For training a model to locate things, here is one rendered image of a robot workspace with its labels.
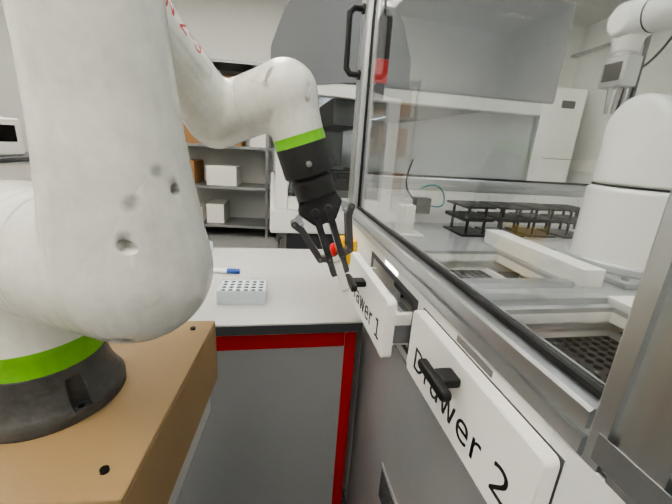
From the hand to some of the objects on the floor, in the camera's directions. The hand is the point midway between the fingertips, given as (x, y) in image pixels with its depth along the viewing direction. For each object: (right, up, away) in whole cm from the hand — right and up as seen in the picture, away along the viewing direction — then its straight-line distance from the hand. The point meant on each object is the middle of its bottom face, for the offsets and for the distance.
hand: (340, 273), depth 71 cm
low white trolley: (-33, -76, +62) cm, 103 cm away
